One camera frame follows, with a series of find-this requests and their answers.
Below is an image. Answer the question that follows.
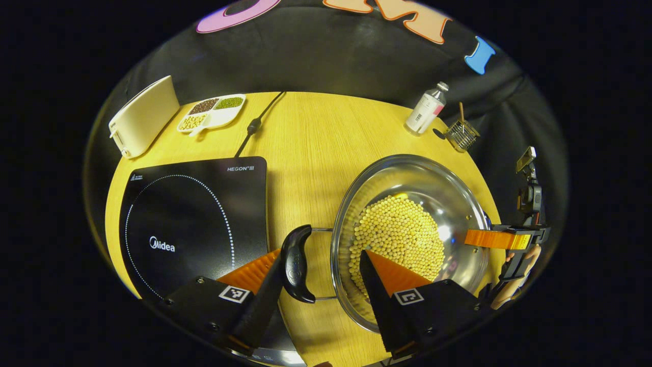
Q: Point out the steel pot with black handle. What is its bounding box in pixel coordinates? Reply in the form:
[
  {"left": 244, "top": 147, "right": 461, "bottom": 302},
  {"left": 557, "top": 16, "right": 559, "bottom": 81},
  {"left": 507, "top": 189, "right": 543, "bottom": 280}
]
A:
[{"left": 281, "top": 154, "right": 492, "bottom": 333}]

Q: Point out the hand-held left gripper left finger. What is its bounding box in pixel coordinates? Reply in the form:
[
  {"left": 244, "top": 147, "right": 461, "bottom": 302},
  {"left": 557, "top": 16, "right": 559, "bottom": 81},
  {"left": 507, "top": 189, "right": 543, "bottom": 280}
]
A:
[{"left": 153, "top": 248, "right": 286, "bottom": 356}]

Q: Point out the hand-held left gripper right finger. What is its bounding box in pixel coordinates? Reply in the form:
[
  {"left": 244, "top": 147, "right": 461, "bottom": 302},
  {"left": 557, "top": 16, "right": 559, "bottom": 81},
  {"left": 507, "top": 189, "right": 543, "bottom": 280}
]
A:
[{"left": 359, "top": 250, "right": 484, "bottom": 360}]

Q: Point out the clear bottle with pink label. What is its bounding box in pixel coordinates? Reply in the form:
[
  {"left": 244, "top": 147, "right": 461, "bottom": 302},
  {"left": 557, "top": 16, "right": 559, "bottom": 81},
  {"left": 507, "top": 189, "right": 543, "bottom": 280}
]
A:
[{"left": 404, "top": 82, "right": 450, "bottom": 136}]

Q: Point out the black power cable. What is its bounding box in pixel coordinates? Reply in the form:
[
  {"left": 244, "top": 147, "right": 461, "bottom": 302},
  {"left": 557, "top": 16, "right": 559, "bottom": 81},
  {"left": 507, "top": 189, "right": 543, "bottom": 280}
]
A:
[{"left": 234, "top": 91, "right": 287, "bottom": 159}]

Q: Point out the white toaster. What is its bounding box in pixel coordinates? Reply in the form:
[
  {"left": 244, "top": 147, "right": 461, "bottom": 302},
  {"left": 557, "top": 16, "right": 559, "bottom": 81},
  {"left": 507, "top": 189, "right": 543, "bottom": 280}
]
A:
[{"left": 108, "top": 75, "right": 180, "bottom": 159}]

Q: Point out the pile of yellow soybeans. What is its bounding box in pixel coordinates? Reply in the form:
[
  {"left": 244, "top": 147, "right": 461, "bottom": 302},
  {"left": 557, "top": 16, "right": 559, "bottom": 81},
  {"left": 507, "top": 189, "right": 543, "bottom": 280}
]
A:
[{"left": 349, "top": 194, "right": 446, "bottom": 301}]

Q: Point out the white divided plate of beans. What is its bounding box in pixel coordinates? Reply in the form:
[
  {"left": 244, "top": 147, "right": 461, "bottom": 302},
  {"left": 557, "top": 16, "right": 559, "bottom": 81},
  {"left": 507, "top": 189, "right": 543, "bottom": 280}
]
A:
[{"left": 177, "top": 94, "right": 247, "bottom": 137}]

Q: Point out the small wire basket holder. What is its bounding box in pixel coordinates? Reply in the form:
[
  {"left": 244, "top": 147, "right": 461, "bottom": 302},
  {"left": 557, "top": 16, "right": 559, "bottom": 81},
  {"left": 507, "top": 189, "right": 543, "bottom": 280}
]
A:
[{"left": 444, "top": 119, "right": 480, "bottom": 153}]

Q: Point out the black induction cooktop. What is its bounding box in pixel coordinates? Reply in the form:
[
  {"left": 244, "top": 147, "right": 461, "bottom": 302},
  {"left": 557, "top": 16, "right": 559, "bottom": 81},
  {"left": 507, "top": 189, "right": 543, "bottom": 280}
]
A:
[{"left": 118, "top": 156, "right": 306, "bottom": 365}]

